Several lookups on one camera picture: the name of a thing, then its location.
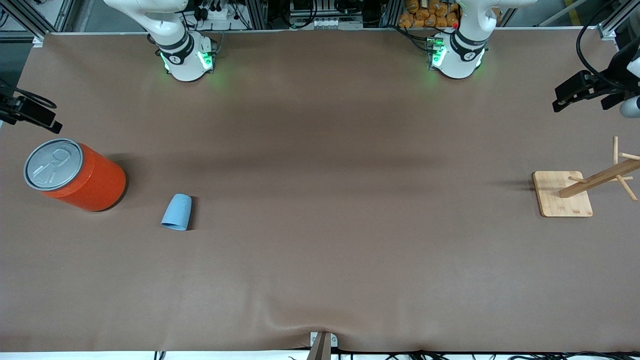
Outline light blue plastic cup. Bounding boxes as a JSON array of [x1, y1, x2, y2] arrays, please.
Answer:
[[160, 193, 193, 232]]

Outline large orange can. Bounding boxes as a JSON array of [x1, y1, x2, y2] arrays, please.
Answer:
[[23, 138, 128, 213]]

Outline wooden mug tree stand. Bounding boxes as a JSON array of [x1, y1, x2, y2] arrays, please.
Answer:
[[532, 136, 640, 218]]

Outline bag of orange snacks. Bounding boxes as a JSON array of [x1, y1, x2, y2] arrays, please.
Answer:
[[398, 0, 461, 29]]

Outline white power strip with plugs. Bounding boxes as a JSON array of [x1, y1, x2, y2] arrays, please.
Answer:
[[196, 0, 237, 22]]

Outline brown table cover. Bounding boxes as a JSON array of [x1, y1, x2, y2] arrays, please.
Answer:
[[0, 27, 640, 354]]

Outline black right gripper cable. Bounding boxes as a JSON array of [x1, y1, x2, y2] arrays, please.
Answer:
[[0, 80, 58, 110]]

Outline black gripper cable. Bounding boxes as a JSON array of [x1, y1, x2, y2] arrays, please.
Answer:
[[576, 24, 615, 83], [0, 80, 58, 110]]

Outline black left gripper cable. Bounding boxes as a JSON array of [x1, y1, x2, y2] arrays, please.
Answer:
[[576, 24, 615, 83]]

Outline aluminium frame profile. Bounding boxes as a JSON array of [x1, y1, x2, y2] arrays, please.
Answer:
[[0, 0, 76, 47], [597, 0, 640, 41]]

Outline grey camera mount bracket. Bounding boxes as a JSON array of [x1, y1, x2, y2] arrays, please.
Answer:
[[306, 331, 339, 360]]

